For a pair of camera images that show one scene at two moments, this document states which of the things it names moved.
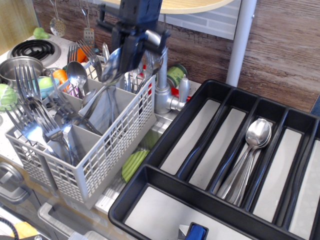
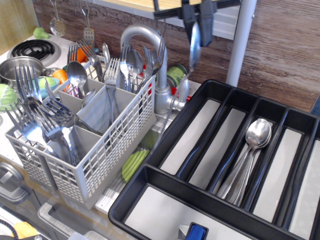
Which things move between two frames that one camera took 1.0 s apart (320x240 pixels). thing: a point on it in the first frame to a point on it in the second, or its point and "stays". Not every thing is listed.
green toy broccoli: x=39 y=33 stays
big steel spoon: x=111 y=71 to x=195 y=53
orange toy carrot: x=61 y=75 stays
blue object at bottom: x=197 y=232 stays
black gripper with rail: x=133 y=44 to x=191 y=7
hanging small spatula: x=88 y=32 stays
